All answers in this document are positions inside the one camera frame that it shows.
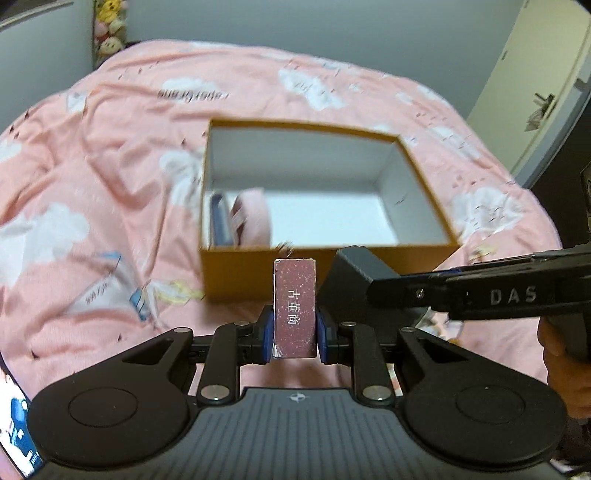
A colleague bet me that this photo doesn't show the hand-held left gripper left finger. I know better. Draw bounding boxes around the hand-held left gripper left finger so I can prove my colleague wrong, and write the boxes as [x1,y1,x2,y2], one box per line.
[122,305,275,408]

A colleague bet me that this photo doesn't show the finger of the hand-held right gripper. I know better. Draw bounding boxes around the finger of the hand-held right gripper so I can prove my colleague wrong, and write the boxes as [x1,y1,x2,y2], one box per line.
[367,271,455,319]
[436,247,578,283]

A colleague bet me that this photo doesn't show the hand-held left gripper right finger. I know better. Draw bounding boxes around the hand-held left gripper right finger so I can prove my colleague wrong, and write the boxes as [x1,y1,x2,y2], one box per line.
[315,305,468,408]

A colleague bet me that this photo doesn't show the small maroon box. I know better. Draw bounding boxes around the small maroon box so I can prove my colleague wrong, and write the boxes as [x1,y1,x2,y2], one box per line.
[272,258,318,360]

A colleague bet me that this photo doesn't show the orange cardboard box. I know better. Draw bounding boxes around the orange cardboard box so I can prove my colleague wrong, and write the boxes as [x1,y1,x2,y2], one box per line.
[198,119,461,303]

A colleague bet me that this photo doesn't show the dark grey box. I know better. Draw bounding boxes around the dark grey box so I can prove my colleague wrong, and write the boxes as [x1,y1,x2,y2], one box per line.
[318,246,399,319]

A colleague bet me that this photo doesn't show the person's right hand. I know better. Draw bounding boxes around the person's right hand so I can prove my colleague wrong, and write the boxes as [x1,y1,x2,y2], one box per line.
[538,319,591,418]

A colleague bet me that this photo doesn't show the pink round case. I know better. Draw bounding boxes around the pink round case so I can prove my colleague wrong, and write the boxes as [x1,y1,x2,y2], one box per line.
[231,187,274,246]

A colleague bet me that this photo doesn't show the blue flat case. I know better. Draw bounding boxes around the blue flat case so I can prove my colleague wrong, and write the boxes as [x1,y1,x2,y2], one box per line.
[210,193,242,247]

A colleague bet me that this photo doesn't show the cream door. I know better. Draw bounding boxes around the cream door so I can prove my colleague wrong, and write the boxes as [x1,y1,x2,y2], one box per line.
[465,0,591,191]

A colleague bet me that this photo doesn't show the pink printed blanket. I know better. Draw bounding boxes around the pink printed blanket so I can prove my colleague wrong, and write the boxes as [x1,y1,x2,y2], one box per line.
[0,39,568,469]

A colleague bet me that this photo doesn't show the blue white printed sheet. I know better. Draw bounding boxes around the blue white printed sheet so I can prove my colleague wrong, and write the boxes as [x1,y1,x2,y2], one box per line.
[0,364,41,479]

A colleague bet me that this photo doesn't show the clear tube of plush toys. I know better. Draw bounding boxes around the clear tube of plush toys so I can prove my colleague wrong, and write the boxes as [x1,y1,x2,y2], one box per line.
[92,0,131,69]

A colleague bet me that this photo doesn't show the window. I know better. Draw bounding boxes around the window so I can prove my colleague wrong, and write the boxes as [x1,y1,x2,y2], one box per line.
[0,0,75,29]

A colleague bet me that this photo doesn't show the dark door handle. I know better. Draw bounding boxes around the dark door handle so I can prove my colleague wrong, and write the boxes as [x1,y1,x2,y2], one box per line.
[526,91,558,134]

